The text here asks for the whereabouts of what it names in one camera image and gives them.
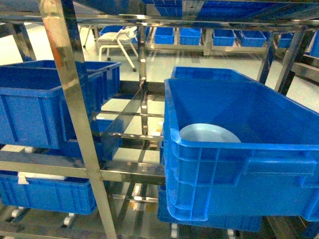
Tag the light blue round tray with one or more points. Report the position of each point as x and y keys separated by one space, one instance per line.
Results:
x=204 y=132

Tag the blue bin lower layer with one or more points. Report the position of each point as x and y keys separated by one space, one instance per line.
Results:
x=72 y=195

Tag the blue bin holding tray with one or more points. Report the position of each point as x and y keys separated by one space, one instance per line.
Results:
x=274 y=171

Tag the stainless steel right shelf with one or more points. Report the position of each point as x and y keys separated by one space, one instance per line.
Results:
x=124 y=142

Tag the blue bin background row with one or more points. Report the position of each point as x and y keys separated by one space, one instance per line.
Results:
x=164 y=35

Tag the white folding chair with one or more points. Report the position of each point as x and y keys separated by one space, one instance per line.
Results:
x=118 y=39

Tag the white wrapped roll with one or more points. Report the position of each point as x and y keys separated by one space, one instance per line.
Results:
x=24 y=177

